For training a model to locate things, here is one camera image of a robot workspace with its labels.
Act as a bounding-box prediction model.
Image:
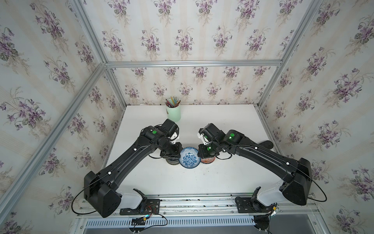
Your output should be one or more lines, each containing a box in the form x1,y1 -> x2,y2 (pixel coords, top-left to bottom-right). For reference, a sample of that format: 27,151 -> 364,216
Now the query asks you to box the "light green cup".
166,105 -> 181,122

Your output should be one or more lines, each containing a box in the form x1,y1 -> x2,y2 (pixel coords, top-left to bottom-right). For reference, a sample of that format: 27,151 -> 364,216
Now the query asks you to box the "orange patterned bowl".
201,157 -> 216,164

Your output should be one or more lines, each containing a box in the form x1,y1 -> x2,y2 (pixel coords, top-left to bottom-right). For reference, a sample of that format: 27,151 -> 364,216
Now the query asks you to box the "blue floral bowl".
179,147 -> 201,169

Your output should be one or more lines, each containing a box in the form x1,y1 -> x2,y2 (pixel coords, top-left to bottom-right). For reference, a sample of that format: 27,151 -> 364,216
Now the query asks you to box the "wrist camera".
198,123 -> 226,145
160,119 -> 180,142

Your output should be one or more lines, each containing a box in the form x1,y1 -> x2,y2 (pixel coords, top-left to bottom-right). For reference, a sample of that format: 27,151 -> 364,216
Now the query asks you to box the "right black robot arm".
198,128 -> 312,206

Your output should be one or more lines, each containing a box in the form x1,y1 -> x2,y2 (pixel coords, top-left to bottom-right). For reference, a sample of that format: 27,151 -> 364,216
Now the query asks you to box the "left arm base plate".
118,189 -> 161,215

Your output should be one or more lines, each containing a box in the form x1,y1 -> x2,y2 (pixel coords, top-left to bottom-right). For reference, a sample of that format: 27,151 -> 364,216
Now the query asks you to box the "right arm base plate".
234,187 -> 277,214

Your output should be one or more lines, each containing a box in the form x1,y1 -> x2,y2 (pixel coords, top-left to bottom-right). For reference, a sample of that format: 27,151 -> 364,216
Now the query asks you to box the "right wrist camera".
198,123 -> 226,145

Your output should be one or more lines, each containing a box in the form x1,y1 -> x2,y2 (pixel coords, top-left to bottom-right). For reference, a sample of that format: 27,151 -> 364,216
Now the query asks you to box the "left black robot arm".
83,124 -> 182,218

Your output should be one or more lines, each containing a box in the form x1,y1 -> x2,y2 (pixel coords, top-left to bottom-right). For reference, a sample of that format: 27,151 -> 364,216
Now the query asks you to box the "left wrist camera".
160,119 -> 180,142

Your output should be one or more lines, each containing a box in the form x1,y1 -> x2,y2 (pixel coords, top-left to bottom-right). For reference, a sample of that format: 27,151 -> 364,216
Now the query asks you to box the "black petal patterned bowl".
166,158 -> 180,165

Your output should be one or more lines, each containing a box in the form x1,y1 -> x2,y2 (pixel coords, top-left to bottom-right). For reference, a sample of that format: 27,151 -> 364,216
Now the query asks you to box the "aluminium rail frame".
69,194 -> 330,234

